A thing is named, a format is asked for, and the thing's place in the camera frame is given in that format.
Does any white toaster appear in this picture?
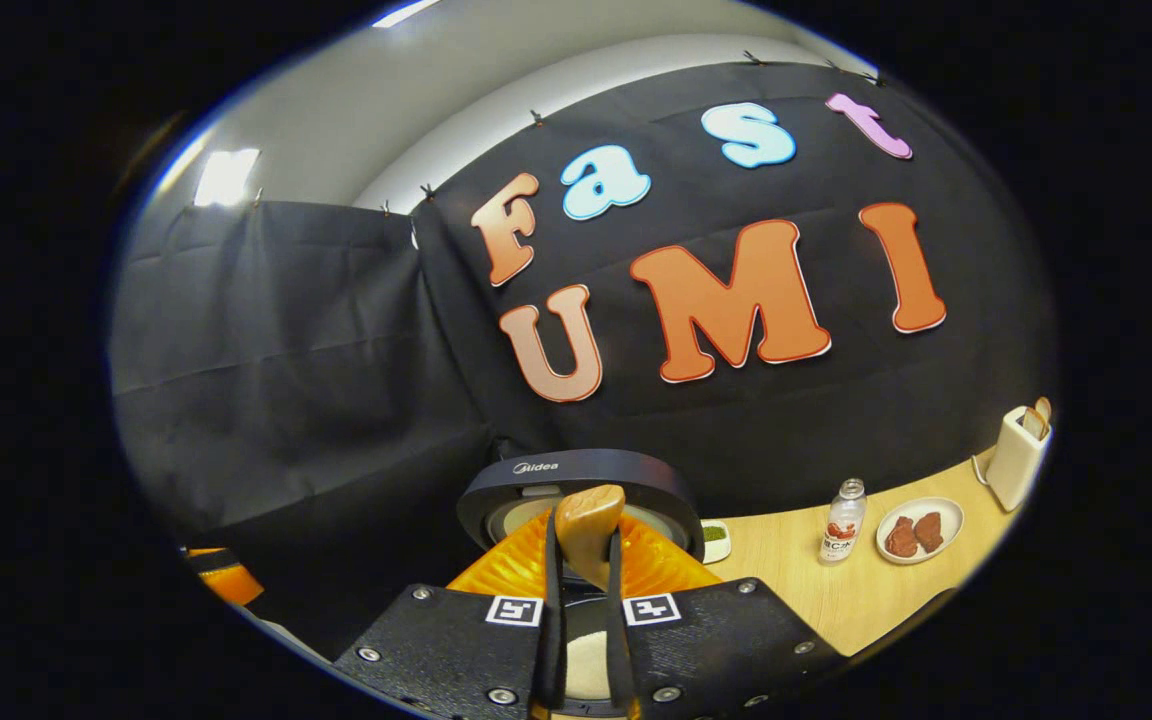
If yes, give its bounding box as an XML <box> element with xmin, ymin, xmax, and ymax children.
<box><xmin>984</xmin><ymin>405</ymin><xmax>1052</xmax><ymax>513</ymax></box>

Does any white oval plate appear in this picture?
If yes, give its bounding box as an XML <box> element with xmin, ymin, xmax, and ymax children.
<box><xmin>876</xmin><ymin>497</ymin><xmax>965</xmax><ymax>566</ymax></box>

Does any wooden spoon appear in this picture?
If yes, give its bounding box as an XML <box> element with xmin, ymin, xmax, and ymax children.
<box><xmin>554</xmin><ymin>485</ymin><xmax>627</xmax><ymax>591</ymax></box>

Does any clear drink bottle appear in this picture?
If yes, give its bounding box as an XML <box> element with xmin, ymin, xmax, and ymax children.
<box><xmin>820</xmin><ymin>478</ymin><xmax>867</xmax><ymax>564</ymax></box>

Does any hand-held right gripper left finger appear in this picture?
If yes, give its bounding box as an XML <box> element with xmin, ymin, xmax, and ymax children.
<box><xmin>334</xmin><ymin>512</ymin><xmax>565</xmax><ymax>716</ymax></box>

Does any ceiling light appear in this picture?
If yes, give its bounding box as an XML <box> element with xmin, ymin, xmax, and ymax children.
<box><xmin>194</xmin><ymin>148</ymin><xmax>262</xmax><ymax>208</ymax></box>

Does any dark grey rice cooker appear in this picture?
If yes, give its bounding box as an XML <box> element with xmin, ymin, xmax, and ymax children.
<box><xmin>456</xmin><ymin>449</ymin><xmax>707</xmax><ymax>701</ymax></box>

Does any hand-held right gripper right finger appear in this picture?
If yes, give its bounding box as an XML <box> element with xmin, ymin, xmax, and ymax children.
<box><xmin>608</xmin><ymin>512</ymin><xmax>845</xmax><ymax>719</ymax></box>

